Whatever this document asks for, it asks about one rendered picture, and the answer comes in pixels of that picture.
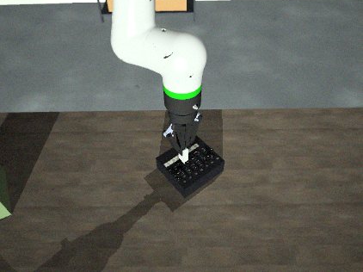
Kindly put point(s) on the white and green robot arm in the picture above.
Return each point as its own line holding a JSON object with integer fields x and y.
{"x": 178, "y": 55}

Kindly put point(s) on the black lighting desk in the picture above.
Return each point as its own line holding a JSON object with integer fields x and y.
{"x": 202, "y": 166}

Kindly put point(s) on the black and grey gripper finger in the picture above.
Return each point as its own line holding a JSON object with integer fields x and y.
{"x": 179, "y": 143}
{"x": 191, "y": 131}

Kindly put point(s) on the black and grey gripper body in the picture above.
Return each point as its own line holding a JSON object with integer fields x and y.
{"x": 175, "y": 119}

